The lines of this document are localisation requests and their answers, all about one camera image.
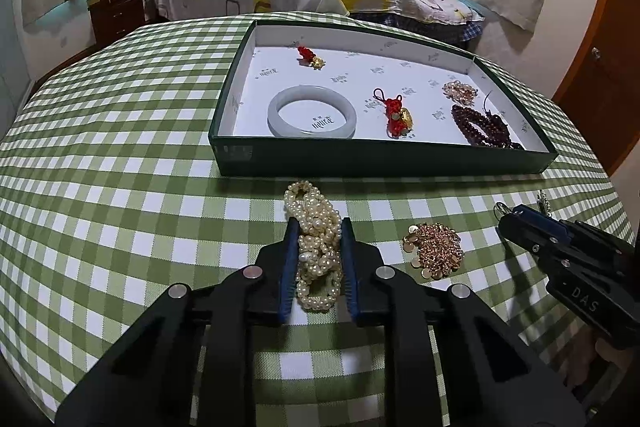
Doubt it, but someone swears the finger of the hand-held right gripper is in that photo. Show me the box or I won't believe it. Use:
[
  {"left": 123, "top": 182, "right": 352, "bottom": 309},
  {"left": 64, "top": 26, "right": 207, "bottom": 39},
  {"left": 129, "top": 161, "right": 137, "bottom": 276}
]
[
  {"left": 510, "top": 204, "right": 571, "bottom": 243},
  {"left": 497, "top": 213, "right": 561, "bottom": 260}
]

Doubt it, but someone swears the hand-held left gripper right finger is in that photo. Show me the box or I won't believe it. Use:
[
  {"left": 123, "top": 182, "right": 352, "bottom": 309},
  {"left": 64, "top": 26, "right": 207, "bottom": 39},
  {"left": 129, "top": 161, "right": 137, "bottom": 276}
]
[{"left": 340, "top": 217, "right": 586, "bottom": 427}]

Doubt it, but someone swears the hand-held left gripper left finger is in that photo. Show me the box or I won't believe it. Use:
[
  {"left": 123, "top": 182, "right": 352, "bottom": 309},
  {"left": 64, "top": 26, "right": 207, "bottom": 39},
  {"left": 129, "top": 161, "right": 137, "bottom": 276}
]
[{"left": 55, "top": 217, "right": 301, "bottom": 427}]

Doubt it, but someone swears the white pearl necklace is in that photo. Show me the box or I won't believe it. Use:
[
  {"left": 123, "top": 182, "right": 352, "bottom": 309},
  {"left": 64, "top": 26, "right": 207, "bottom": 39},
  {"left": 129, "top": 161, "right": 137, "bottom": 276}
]
[{"left": 283, "top": 180, "right": 344, "bottom": 314}]

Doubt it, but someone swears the dark green shallow box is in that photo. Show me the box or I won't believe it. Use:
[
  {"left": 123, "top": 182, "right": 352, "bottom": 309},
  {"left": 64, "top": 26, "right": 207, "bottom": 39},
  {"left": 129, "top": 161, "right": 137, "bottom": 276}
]
[{"left": 208, "top": 19, "right": 559, "bottom": 178}]

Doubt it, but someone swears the dark red bead bracelet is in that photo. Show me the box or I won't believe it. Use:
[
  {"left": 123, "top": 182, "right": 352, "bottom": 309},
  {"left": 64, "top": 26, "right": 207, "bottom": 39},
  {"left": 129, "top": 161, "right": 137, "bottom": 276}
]
[{"left": 450, "top": 89, "right": 525, "bottom": 152}]

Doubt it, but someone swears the pale jade bangle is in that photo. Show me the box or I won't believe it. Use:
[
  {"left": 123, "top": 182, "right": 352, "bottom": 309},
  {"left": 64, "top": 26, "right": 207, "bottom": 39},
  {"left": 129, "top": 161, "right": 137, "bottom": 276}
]
[{"left": 266, "top": 84, "right": 358, "bottom": 140}]

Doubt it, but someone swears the pink crystal bead bracelet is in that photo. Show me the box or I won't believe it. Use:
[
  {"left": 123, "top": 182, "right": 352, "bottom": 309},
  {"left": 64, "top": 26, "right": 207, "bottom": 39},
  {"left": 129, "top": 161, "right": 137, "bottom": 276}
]
[{"left": 441, "top": 80, "right": 479, "bottom": 106}]

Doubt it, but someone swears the red knot gold pendant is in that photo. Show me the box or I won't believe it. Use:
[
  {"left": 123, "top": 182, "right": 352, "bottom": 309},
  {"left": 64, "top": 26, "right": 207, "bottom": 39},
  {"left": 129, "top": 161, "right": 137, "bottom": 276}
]
[{"left": 372, "top": 87, "right": 417, "bottom": 140}]

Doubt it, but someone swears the small red knot charm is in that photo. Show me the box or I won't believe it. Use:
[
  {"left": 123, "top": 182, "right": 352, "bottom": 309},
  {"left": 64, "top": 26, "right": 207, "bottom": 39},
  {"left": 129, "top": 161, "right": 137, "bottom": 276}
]
[{"left": 296, "top": 45, "right": 326, "bottom": 70}]

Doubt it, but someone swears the person's right hand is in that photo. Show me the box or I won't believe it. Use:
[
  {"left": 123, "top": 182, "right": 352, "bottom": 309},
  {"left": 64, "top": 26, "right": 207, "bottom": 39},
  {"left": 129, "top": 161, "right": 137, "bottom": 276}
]
[{"left": 565, "top": 329, "right": 621, "bottom": 388}]

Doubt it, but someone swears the wooden door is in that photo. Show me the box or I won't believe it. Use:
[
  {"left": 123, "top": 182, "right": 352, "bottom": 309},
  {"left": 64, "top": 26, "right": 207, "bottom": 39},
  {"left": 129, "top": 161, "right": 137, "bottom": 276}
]
[{"left": 551, "top": 0, "right": 640, "bottom": 178}]

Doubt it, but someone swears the green checkered tablecloth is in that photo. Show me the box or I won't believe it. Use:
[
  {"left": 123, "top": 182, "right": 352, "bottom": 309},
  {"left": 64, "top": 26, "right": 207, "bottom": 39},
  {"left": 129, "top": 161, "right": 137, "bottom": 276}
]
[{"left": 0, "top": 12, "right": 633, "bottom": 427}]

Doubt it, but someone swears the blue plaid bed sheet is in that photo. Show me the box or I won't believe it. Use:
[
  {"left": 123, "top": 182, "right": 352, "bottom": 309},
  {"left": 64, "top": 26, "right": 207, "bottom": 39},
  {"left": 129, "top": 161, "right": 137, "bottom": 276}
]
[{"left": 350, "top": 9, "right": 485, "bottom": 50}]

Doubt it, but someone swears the dark wooden nightstand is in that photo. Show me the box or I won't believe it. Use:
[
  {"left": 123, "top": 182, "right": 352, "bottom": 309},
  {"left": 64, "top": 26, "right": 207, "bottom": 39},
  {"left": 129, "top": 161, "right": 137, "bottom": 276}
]
[{"left": 87, "top": 0, "right": 146, "bottom": 50}]

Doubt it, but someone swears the grey sliding wardrobe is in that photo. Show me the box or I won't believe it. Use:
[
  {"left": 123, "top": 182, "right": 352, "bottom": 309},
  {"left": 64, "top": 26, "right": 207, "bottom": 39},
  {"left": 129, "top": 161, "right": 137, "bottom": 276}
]
[{"left": 0, "top": 0, "right": 37, "bottom": 135}]

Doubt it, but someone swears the gold sequin bracelet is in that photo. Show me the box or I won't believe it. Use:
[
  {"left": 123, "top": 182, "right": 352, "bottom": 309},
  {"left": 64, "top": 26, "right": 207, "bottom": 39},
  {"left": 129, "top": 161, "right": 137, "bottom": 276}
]
[{"left": 402, "top": 222, "right": 465, "bottom": 281}]

